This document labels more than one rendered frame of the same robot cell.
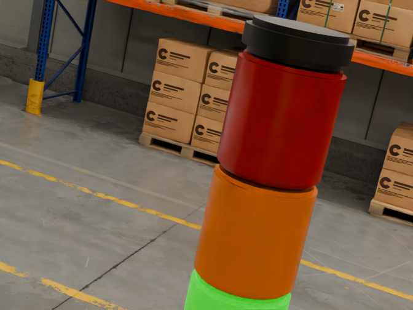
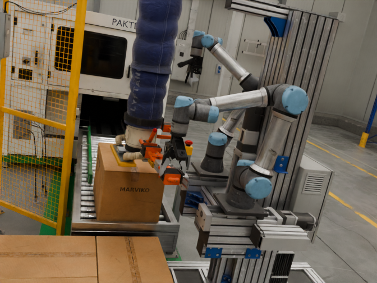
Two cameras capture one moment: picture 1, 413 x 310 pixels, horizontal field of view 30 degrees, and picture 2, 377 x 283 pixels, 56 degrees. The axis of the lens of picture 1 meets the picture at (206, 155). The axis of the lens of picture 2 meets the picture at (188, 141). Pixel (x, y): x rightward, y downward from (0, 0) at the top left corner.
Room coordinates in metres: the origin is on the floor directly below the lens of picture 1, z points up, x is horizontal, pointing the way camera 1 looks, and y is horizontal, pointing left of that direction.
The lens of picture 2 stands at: (-0.52, -3.24, 1.75)
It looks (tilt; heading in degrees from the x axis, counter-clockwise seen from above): 14 degrees down; 56
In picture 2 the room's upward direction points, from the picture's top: 10 degrees clockwise
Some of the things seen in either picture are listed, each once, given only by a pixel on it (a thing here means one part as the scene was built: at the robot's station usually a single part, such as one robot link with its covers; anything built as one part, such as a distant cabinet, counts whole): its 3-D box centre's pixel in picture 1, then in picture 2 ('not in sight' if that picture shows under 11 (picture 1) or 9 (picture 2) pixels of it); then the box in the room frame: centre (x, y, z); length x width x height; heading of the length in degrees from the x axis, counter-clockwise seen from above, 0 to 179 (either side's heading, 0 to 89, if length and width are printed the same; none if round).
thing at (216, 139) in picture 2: not in sight; (216, 144); (0.86, -1.53, 1.20); 0.13 x 0.12 x 0.14; 42
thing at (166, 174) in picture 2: not in sight; (169, 176); (0.27, -1.98, 1.20); 0.08 x 0.07 x 0.05; 79
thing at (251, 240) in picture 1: (254, 227); not in sight; (0.35, -0.03, 2.24); 0.05 x 0.05 x 0.05
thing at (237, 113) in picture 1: (280, 117); not in sight; (0.35, -0.03, 2.30); 0.05 x 0.05 x 0.05
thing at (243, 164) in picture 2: not in sight; (247, 173); (0.70, -2.01, 1.20); 0.13 x 0.12 x 0.14; 67
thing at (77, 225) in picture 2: not in sight; (127, 226); (0.41, -1.35, 0.58); 0.70 x 0.03 x 0.06; 164
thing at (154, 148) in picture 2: not in sight; (151, 150); (0.34, -1.64, 1.20); 0.10 x 0.08 x 0.06; 169
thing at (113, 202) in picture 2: not in sight; (126, 182); (0.50, -1.03, 0.75); 0.60 x 0.40 x 0.40; 76
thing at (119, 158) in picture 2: not in sight; (122, 152); (0.30, -1.38, 1.10); 0.34 x 0.10 x 0.05; 79
